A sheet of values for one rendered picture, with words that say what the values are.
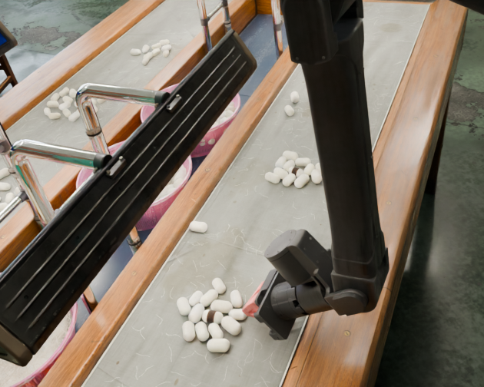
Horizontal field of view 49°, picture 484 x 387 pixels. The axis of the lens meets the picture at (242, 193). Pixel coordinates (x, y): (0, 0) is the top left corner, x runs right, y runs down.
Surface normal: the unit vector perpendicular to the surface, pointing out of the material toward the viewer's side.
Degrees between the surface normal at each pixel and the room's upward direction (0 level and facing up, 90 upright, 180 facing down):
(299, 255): 87
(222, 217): 0
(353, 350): 0
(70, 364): 0
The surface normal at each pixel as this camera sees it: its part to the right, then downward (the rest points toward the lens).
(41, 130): -0.12, -0.75
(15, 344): 0.71, -0.25
